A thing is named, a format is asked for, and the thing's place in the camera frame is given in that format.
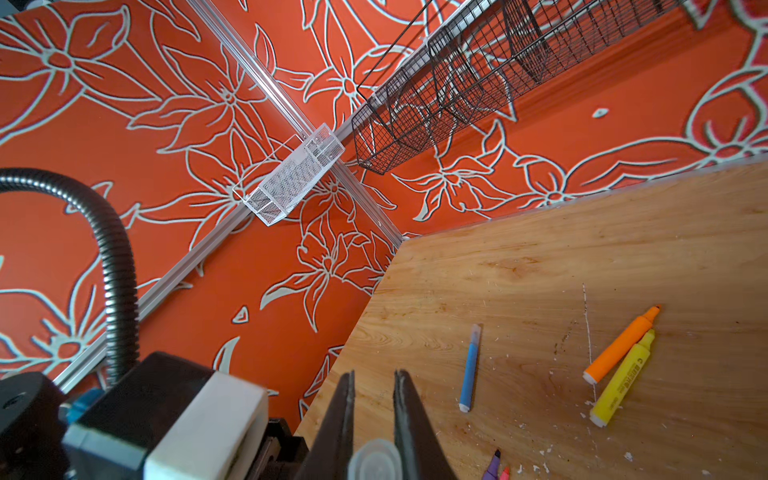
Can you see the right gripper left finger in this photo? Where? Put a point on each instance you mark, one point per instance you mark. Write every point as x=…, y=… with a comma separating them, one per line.
x=332, y=449

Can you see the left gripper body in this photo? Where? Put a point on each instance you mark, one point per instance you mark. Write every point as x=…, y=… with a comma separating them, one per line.
x=280, y=455

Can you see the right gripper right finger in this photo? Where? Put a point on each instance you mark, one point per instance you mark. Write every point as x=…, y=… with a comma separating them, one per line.
x=421, y=454

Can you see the clear pen cap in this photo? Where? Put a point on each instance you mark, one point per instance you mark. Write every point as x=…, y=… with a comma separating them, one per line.
x=378, y=459

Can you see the blue marker pen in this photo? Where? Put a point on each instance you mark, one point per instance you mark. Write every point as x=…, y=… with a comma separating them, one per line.
x=466, y=395

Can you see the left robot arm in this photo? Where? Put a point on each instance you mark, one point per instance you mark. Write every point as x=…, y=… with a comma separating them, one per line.
x=35, y=413

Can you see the purple marker pen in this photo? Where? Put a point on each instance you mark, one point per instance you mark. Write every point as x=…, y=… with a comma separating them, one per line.
x=492, y=471

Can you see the yellow highlighter pen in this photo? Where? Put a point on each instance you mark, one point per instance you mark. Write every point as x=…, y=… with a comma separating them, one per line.
x=618, y=387

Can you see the orange highlighter pen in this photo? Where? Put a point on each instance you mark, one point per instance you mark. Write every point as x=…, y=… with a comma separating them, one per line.
x=615, y=352

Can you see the white mesh basket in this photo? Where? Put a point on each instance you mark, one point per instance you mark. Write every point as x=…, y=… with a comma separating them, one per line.
x=276, y=196

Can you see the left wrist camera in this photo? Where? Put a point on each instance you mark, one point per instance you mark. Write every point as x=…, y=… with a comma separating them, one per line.
x=170, y=418

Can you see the black wire basket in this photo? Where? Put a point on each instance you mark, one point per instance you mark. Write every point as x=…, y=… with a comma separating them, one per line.
x=484, y=57

